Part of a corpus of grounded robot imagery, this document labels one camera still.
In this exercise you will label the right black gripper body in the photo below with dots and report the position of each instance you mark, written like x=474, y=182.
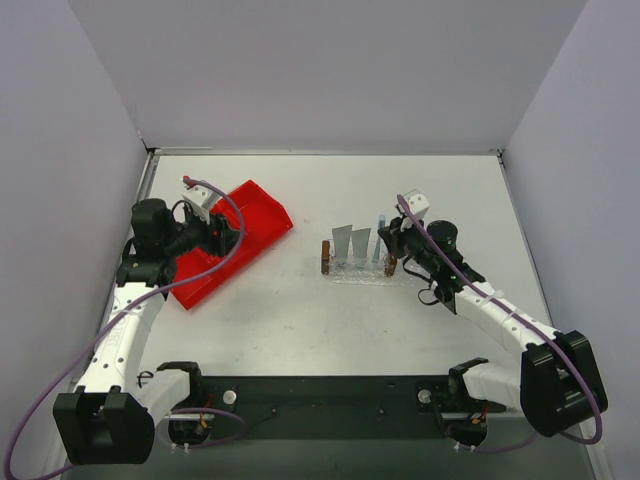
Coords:
x=395, y=235

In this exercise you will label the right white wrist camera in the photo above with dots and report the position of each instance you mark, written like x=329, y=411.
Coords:
x=417, y=203

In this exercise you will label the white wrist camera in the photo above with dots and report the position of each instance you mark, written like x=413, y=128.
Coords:
x=200, y=198
x=417, y=203

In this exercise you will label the grey toothbrush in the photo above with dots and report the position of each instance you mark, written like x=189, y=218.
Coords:
x=377, y=240

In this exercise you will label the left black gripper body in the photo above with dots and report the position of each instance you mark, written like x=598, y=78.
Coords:
x=221, y=233

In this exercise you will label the toothpaste tube black cap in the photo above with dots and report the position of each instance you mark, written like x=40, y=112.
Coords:
x=341, y=238

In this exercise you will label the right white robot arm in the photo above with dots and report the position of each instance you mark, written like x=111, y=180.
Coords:
x=556, y=383

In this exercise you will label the clear tray brown handles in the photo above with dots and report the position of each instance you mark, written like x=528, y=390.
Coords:
x=371, y=271

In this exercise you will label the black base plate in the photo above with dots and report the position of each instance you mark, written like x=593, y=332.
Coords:
x=316, y=423

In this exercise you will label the toothpaste tube green cap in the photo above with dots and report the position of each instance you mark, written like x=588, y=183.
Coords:
x=360, y=243

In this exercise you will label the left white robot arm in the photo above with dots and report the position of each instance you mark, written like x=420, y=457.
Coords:
x=108, y=418

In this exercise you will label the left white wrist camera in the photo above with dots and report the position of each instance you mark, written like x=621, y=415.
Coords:
x=200, y=198

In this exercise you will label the aluminium front rail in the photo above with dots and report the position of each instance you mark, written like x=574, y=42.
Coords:
x=412, y=394

